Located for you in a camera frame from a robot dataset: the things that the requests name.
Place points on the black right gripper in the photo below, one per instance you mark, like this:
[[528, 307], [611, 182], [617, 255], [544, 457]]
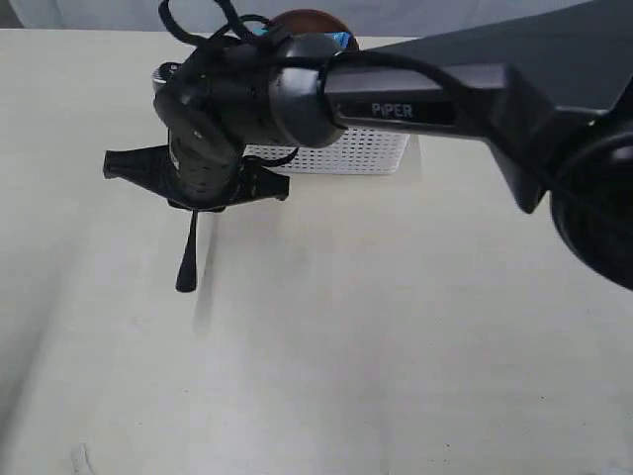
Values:
[[211, 118]]

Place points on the silver metal fork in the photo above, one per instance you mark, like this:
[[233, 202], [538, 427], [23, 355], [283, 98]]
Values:
[[186, 281]]

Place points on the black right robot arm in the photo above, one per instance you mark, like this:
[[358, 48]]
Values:
[[550, 95]]

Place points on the white perforated plastic basket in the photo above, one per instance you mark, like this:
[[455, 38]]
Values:
[[357, 152]]

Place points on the brown round plate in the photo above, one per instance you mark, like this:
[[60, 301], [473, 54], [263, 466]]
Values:
[[303, 21]]

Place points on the blue chips bag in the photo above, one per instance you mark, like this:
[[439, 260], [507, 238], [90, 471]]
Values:
[[344, 39]]

